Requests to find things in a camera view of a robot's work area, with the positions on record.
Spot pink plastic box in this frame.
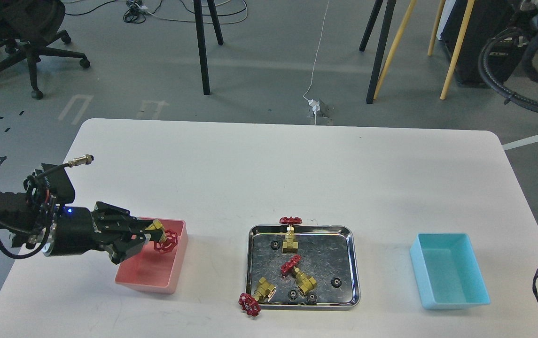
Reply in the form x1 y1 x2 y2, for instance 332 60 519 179
114 219 188 294

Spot brass valve red handle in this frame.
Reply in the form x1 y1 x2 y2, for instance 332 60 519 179
146 219 179 254

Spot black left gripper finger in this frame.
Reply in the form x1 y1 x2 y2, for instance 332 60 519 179
95 201 165 235
108 233 150 264

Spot brass valve centre of tray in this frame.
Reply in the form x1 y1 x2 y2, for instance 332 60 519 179
280 254 317 296

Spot white cable with plug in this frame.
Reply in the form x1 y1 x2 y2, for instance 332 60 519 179
303 0 331 126

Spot brass valve over tray edge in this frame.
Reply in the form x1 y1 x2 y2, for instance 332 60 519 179
238 277 277 317

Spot small black gear bottom left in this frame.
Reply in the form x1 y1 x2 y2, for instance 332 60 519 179
288 289 298 301

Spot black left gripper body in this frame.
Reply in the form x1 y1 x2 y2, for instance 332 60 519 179
24 154 131 258

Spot black tripod left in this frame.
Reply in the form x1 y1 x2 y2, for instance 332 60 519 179
193 0 224 95

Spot brass valve of tray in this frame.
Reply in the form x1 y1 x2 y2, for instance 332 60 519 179
280 216 303 254
280 254 317 296

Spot small black gear upper left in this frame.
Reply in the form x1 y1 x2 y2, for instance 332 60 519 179
270 240 281 250

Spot blue plastic box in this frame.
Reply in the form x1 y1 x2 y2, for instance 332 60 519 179
410 233 491 310

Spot brass valve top of tray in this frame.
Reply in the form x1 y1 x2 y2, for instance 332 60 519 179
280 216 303 254

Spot black office chair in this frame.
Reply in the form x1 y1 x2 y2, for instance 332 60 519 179
0 0 90 99

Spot small black gear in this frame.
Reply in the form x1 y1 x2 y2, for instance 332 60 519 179
288 289 298 301
270 240 281 250
306 292 318 306
330 277 342 288

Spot black tripod leg right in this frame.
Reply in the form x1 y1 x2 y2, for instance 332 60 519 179
359 0 397 104

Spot shiny metal tray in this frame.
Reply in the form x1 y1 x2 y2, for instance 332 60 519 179
245 224 360 310

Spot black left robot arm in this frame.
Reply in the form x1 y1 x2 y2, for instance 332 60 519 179
0 154 178 264

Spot black cabinet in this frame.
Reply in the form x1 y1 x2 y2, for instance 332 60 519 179
440 0 538 99

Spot black floor cables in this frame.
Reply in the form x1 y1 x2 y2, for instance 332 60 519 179
64 0 249 25

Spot small black gear bottom right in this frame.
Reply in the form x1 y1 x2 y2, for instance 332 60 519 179
306 292 318 306

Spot wooden stand legs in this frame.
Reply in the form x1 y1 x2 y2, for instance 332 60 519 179
374 0 477 101

